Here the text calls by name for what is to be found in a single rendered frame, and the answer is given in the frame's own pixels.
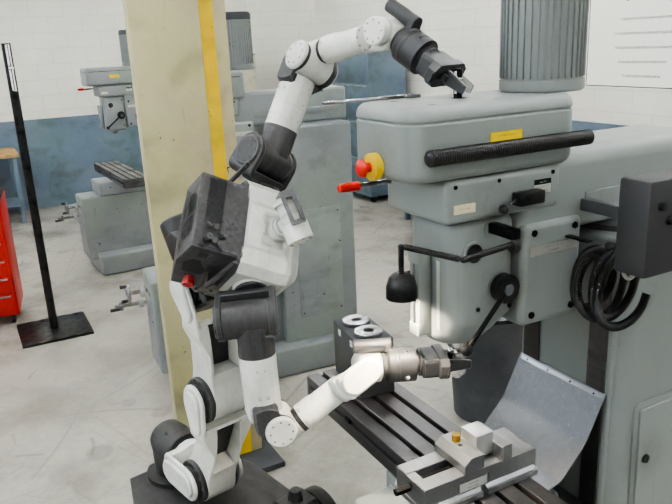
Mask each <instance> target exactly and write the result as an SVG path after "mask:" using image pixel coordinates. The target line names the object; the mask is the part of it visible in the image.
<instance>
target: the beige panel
mask: <svg viewBox="0 0 672 504"><path fill-rule="evenodd" d="M122 2H123V10H124V18H125V26H126V35H127V43H128V51H129V59H130V67H131V75H132V83H133V91H134V99H135V107H136V115H137V123H138V131H139V139H140V147H141V155H142V164H143V172H144V180H145V188H146V196H147V204H148V212H149V220H150V228H151V236H152V244H153V252H154V260H155V268H156V276H157V284H158V293H159V301H160V309H161V317H162V325H163V333H164V341H165V349H166V357H167V365H168V373H169V381H170V389H171V397H172V405H173V413H174V419H175V420H177V421H179V422H181V423H183V424H185V425H186V426H188V427H189V428H190V425H189V421H188V417H187V413H186V409H185V405H184V389H185V387H186V386H187V385H188V384H187V383H188V382H189V380H190V379H191V378H193V360H192V350H191V340H190V339H189V337H188V336H187V334H186V332H185V331H184V329H183V327H182V316H181V314H180V312H179V310H178V308H177V306H176V303H175V301H174V299H173V297H172V295H171V292H170V286H169V284H170V280H171V273H172V267H173V260H172V258H171V255H170V253H169V250H168V247H167V245H166V242H165V239H164V237H163V234H162V231H161V229H160V225H161V223H162V222H163V221H164V220H166V219H168V218H170V217H172V216H174V215H177V214H180V213H182V211H183V207H184V203H185V199H186V194H187V190H188V188H189V187H190V186H191V185H192V183H193V182H194V181H195V180H196V179H197V178H198V177H199V176H200V175H201V173H202V172H206V173H208V174H211V175H214V176H217V177H220V178H223V179H226V180H229V179H230V178H231V177H232V176H233V175H234V174H235V173H236V171H235V170H233V169H232V168H231V167H230V166H229V158H230V156H231V154H232V153H233V151H234V149H235V147H236V145H237V143H236V131H235V119H234V107H233V95H232V84H231V72H230V60H229V48H228V36H227V24H226V13H225V1H224V0H122ZM239 457H240V458H241V459H244V460H247V461H249V462H252V463H254V464H255V465H257V466H258V467H260V468H261V469H262V470H264V471H265V472H269V471H272V470H275V469H278V468H281V467H284V466H285V461H284V460H283V458H282V457H281V456H280V455H279V454H278V453H277V451H276V450H275V449H274V448H273V447H272V446H271V444H270V443H269V442H267V441H266V440H264V439H263V438H261V437H260V436H259V435H258V434H257V432H256V430H255V426H254V424H251V426H250V429H249V431H248V433H247V436H246V438H245V440H244V442H243V444H242V449H241V453H240V456H239Z"/></svg>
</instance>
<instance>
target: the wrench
mask: <svg viewBox="0 0 672 504"><path fill-rule="evenodd" d="M418 97H421V94H401V95H393V96H380V97H369V98H357V99H345V100H333V101H322V104H323V105H331V104H343V103H355V102H366V101H378V100H389V99H401V98H418Z"/></svg>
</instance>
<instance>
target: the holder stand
mask: <svg viewBox="0 0 672 504"><path fill-rule="evenodd" d="M333 322H334V343H335V363H336V371H337V372H338V374H341V373H343V372H345V371H346V370H348V369H349V368H350V367H351V359H352V357H353V355H354V354H353V350H352V349H353V348H352V340H361V339H374V338H388V337H390V339H391V346H392V347H394V344H393V337H392V336H391V335H390V334H388V333H387V332H386V331H385V330H384V329H382V328H381V327H380V326H379V325H378V324H376V323H375V322H374V321H373V320H372V319H371V318H369V317H368V316H367V315H359V314H355V315H349V316H346V317H344V318H343V319H339V320H334V321H333ZM394 390H395V389H394V383H389V382H388V381H387V380H386V378H385V379H382V380H381V382H376V383H375V384H373V385H372V386H371V387H369V388H368V389H367V390H366V391H364V392H363V393H362V394H360V395H359V397H360V398H366V397H370V396H374V395H379V394H383V393H387V392H392V391H394Z"/></svg>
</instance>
